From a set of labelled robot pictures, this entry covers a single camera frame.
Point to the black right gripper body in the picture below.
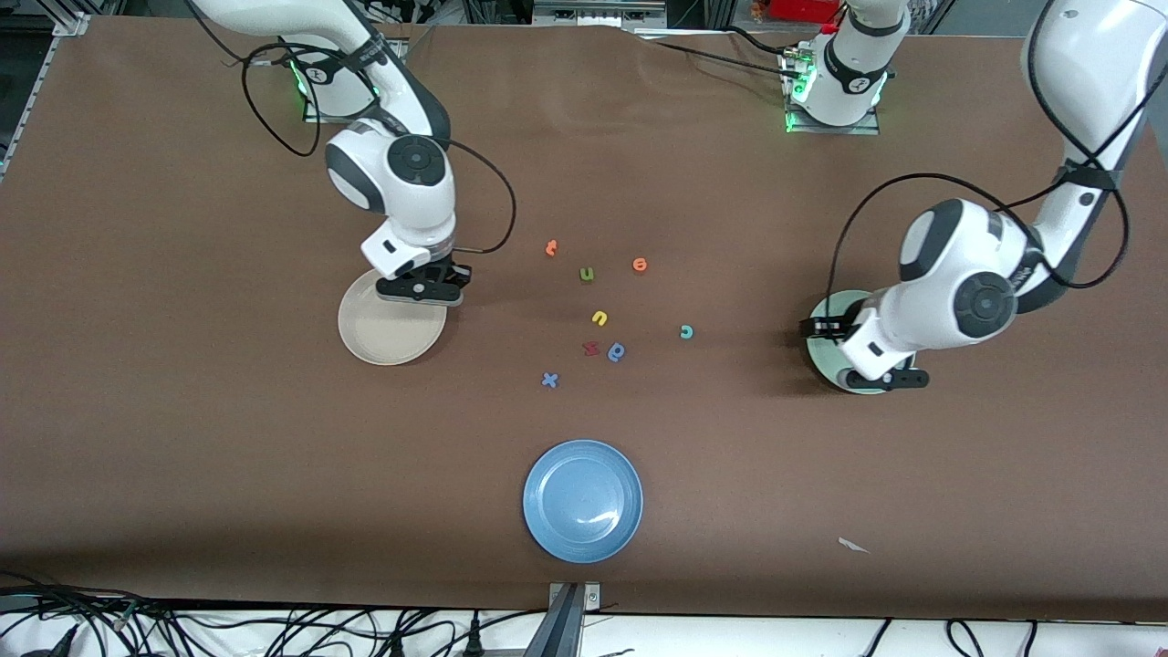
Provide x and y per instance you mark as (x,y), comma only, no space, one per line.
(446,270)

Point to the beige brown plate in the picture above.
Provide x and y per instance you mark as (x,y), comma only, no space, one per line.
(392,333)

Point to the pale green plate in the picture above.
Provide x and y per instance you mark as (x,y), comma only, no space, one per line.
(826,358)

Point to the red box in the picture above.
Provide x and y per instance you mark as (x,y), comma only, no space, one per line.
(803,9)

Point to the grey metal frame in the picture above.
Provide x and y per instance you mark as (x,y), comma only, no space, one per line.
(598,14)

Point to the large table cover sheet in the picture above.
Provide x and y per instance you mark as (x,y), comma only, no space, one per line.
(182,456)

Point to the aluminium corner profile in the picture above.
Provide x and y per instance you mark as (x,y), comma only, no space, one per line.
(68,23)

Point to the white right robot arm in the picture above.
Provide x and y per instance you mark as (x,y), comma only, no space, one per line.
(411,210)

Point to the blue foam letter a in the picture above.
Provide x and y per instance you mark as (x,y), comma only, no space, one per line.
(617,352)

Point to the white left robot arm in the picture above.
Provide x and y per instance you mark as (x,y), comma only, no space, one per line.
(940,310)

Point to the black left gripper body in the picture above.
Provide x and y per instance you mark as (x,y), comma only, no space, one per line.
(833,327)

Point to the white paper scrap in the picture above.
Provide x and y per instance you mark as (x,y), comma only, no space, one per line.
(853,545)

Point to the blue plate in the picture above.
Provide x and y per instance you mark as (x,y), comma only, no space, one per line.
(582,502)

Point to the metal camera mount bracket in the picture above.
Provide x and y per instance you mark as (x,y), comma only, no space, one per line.
(570,630)

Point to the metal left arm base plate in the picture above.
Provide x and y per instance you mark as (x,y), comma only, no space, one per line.
(867,130)

